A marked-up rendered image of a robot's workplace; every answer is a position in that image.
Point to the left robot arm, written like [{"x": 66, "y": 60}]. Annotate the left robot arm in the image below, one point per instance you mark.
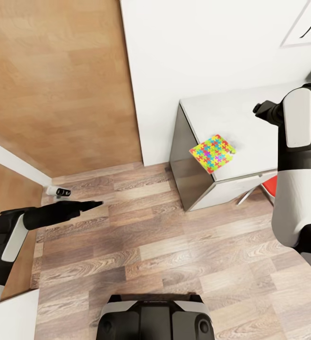
[{"x": 15, "y": 224}]

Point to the jigsaw puzzle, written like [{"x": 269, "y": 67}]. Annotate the jigsaw puzzle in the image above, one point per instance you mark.
[{"x": 212, "y": 154}]

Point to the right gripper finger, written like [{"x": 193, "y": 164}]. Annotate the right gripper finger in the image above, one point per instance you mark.
[{"x": 257, "y": 107}]

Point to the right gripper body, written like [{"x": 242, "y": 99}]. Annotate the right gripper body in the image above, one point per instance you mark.
[{"x": 265, "y": 112}]

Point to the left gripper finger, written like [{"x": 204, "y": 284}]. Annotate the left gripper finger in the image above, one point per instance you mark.
[
  {"x": 70, "y": 208},
  {"x": 96, "y": 204}
]

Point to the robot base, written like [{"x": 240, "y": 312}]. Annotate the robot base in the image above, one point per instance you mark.
[{"x": 155, "y": 320}]

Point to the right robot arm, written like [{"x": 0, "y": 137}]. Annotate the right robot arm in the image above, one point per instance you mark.
[{"x": 291, "y": 218}]

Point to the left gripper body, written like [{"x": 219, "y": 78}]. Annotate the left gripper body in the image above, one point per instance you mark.
[{"x": 53, "y": 213}]

